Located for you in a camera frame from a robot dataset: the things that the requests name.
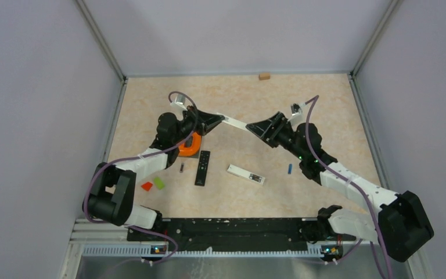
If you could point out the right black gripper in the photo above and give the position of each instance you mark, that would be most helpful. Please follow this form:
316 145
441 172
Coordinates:
274 125

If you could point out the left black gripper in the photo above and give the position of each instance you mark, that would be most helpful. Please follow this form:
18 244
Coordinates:
213 120

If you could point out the white remote battery cover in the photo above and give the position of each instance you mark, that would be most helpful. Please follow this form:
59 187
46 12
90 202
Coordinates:
234 122

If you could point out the black remote control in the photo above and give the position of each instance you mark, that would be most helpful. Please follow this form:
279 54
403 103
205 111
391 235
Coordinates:
202 168

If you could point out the white remote control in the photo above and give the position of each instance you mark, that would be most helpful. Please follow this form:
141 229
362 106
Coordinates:
245 174

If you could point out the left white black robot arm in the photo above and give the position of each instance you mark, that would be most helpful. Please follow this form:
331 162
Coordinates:
110 195

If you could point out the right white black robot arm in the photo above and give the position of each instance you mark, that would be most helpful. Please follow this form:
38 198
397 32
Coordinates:
397 222

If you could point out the orange tape dispenser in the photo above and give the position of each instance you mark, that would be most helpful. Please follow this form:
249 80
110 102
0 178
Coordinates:
191 147

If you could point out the small wooden block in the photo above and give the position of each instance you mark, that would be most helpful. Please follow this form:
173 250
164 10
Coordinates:
264 76

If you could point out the green toy block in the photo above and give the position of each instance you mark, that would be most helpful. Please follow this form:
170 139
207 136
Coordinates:
159 183

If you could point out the red toy block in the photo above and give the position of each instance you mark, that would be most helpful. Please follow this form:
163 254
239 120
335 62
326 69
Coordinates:
147 186

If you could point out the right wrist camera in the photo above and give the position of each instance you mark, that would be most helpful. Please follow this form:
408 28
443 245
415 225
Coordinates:
297 116

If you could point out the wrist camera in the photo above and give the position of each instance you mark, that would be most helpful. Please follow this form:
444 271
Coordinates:
179 104
297 116

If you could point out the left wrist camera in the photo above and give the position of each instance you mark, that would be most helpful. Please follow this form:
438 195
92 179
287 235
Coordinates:
179 104

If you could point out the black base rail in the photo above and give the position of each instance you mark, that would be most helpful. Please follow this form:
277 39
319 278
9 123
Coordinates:
240 234

